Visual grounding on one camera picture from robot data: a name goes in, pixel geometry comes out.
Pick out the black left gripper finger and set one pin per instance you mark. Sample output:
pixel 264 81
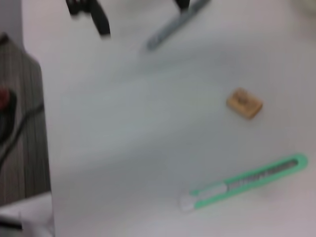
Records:
pixel 96 12
pixel 182 3

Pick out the tan eraser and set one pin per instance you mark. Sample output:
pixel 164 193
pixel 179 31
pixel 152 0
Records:
pixel 244 103

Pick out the green utility knife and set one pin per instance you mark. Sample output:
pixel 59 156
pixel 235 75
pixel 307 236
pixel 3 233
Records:
pixel 247 182

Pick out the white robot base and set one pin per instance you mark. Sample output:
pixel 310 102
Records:
pixel 24 217

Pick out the grey marker pen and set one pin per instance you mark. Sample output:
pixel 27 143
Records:
pixel 177 22

